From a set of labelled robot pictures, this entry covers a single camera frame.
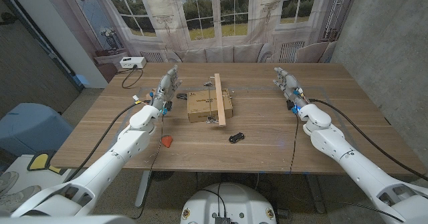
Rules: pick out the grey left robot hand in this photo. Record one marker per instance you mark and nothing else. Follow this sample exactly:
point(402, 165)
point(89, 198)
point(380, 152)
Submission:
point(164, 90)

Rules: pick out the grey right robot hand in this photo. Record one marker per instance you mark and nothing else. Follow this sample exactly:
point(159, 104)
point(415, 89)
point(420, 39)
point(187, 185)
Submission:
point(291, 85)

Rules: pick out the cardboard packing box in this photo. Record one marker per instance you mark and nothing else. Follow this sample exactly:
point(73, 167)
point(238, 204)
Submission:
point(200, 105)

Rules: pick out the wooden paper towel holder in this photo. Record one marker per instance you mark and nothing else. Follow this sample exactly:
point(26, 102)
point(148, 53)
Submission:
point(219, 100)

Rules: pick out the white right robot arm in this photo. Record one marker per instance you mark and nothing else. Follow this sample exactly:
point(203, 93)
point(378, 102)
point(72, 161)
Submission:
point(354, 164)

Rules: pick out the white robot shoulder cover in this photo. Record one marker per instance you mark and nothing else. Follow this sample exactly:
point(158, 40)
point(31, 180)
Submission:
point(67, 220)

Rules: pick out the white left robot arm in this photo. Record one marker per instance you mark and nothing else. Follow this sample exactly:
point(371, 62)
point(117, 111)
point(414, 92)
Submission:
point(113, 157)

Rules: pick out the small black oval gadget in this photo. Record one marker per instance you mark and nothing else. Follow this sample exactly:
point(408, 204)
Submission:
point(181, 96)

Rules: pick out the white power strip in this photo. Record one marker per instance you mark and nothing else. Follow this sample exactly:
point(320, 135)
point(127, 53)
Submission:
point(132, 62)

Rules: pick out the red strawberry toy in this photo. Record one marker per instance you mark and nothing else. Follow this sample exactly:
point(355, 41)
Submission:
point(167, 141)

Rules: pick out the small black toy car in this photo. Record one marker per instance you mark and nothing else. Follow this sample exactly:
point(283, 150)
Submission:
point(236, 137)

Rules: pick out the printed window backdrop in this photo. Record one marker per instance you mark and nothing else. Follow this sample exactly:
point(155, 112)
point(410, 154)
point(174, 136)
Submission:
point(217, 13)

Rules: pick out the grey table leg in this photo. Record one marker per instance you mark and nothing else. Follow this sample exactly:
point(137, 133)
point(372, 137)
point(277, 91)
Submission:
point(143, 187)
point(316, 192)

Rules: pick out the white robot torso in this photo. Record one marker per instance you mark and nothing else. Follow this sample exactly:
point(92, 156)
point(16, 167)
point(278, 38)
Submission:
point(230, 204)

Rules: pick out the blue padded chair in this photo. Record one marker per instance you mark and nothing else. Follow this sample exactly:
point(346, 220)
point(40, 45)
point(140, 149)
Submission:
point(30, 127)

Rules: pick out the grey sneaker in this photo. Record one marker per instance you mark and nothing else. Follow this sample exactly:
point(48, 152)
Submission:
point(6, 180)
point(20, 197)

